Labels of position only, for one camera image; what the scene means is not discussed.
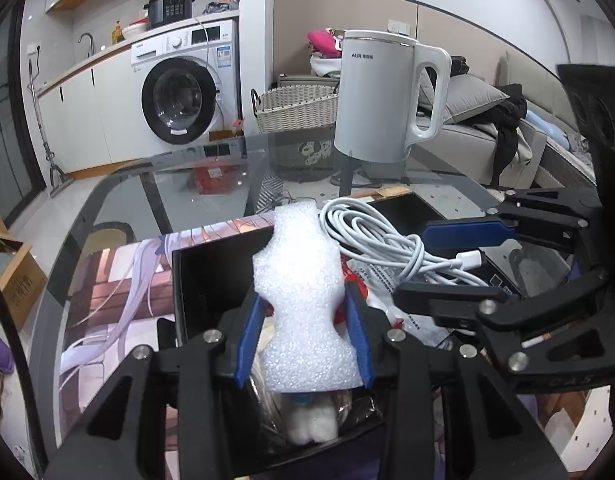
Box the wicker basket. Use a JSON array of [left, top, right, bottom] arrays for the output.
[[251, 86, 339, 133]]

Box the white cloth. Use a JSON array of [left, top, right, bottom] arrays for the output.
[[310, 52, 343, 78]]

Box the white electric kettle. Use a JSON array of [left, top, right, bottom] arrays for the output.
[[333, 30, 452, 163]]

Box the red box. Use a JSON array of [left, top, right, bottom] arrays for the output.
[[194, 165, 243, 195]]

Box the printed table mat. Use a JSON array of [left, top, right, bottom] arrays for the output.
[[60, 210, 615, 480]]

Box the grey floral floor mat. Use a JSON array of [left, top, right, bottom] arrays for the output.
[[272, 137, 338, 183]]

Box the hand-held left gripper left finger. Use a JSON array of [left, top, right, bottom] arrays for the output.
[[45, 287, 273, 480]]

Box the mop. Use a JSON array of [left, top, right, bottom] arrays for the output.
[[28, 57, 73, 198]]

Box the white charging cable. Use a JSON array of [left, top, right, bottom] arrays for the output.
[[319, 196, 483, 286]]

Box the black pressure cooker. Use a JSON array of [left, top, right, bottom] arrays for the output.
[[144, 0, 196, 30]]

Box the white bowl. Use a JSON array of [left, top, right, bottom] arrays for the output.
[[122, 19, 149, 41]]

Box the glass sliding door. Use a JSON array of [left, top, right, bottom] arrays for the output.
[[0, 10, 43, 221]]

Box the brown cardboard box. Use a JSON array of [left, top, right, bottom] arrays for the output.
[[0, 212, 49, 331]]

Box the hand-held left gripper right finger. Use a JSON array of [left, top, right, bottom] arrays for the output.
[[343, 280, 571, 480]]

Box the white foam piece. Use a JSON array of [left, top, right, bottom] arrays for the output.
[[252, 200, 365, 393]]

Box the grey pillow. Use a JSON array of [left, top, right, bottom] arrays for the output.
[[417, 74, 511, 125]]

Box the black jacket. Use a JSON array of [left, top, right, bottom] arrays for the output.
[[487, 84, 528, 186]]

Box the black cardboard box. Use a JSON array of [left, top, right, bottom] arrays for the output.
[[172, 225, 388, 476]]

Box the white plastic bag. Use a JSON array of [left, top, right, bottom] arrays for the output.
[[340, 255, 468, 346]]

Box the white plush doll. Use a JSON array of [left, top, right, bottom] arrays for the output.
[[282, 392, 341, 446]]

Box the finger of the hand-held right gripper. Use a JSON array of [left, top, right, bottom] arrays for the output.
[[422, 187, 603, 256], [393, 267, 608, 368]]

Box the grey sofa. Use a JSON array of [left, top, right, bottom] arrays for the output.
[[412, 50, 548, 186]]

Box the white washing machine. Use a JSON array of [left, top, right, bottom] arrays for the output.
[[130, 19, 241, 146]]

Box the bed with dark blanket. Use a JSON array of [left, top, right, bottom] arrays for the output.
[[537, 125, 598, 181]]

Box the pink cloth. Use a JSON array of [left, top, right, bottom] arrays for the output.
[[307, 29, 345, 56]]

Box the white kitchen counter cabinet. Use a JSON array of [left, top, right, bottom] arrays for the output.
[[35, 12, 241, 181]]

